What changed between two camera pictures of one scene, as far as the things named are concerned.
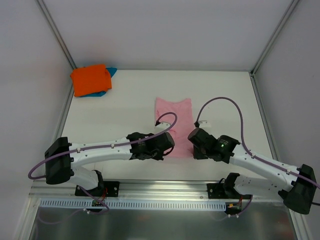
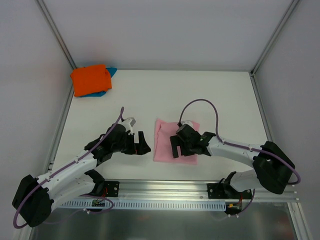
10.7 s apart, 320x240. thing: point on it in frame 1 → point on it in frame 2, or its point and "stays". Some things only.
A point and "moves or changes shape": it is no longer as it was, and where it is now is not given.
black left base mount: (104, 189) stays
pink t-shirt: (183, 148) moves or changes shape
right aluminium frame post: (252, 72) stays
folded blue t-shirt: (111, 70) stays
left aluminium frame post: (54, 29) stays
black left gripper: (169, 142) → (133, 144)
